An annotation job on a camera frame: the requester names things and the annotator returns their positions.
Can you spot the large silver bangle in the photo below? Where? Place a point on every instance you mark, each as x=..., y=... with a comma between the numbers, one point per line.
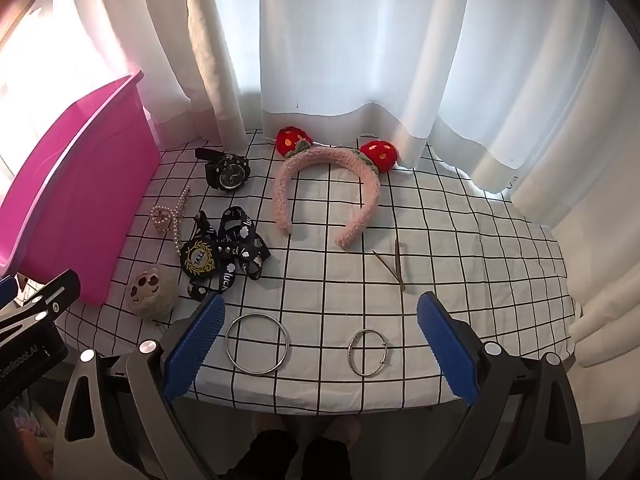
x=288, y=342

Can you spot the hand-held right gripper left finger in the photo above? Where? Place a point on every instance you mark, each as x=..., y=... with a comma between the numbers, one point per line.
x=192, y=345

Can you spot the white sheer curtain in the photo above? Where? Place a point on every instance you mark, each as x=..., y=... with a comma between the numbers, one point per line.
x=100, y=20
x=375, y=35

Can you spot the patterned cloth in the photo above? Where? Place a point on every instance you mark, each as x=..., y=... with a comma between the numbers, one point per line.
x=25, y=440

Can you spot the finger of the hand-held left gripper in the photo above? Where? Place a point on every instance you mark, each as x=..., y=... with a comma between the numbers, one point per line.
x=55, y=292

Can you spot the pearl hair claw clip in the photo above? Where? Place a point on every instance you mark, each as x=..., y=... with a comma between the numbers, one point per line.
x=162, y=215

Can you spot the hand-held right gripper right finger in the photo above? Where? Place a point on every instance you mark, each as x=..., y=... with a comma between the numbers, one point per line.
x=450, y=350

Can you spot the cream curtain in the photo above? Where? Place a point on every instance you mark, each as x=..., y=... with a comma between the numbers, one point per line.
x=590, y=185
x=220, y=60

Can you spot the small silver bangle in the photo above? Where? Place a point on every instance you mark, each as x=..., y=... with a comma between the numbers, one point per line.
x=350, y=352

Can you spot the white black-grid tablecloth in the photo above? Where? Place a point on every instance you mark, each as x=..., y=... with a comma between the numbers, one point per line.
x=325, y=285

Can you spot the pink fuzzy strawberry headband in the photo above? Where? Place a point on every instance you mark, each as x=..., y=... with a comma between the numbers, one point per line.
x=357, y=210

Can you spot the pink plastic bin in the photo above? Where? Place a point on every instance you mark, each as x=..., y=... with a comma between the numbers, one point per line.
x=75, y=200

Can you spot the person's legs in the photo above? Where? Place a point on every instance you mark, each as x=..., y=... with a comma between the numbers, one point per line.
x=290, y=455

